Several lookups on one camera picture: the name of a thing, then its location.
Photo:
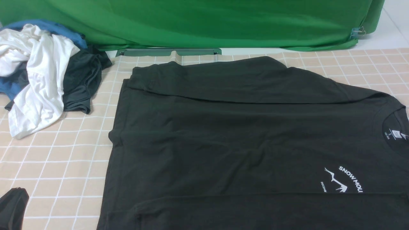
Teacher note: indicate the dark gray long-sleeve top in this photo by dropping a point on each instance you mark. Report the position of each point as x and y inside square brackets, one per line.
[254, 145]

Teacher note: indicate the black cloth at corner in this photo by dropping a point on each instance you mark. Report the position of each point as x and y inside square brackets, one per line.
[12, 208]

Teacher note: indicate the beige checkered tablecloth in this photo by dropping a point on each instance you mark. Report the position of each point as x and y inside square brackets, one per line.
[63, 167]

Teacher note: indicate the green backdrop cloth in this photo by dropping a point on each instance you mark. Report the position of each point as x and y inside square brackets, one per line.
[299, 25]

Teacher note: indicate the metal binder clip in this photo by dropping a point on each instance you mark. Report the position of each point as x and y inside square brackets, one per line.
[357, 32]

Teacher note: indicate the blue crumpled garment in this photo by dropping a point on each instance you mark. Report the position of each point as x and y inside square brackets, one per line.
[64, 32]

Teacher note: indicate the dark teal crumpled garment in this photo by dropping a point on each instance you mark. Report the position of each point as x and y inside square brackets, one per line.
[81, 81]

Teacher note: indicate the white crumpled garment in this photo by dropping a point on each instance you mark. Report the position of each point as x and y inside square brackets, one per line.
[40, 103]

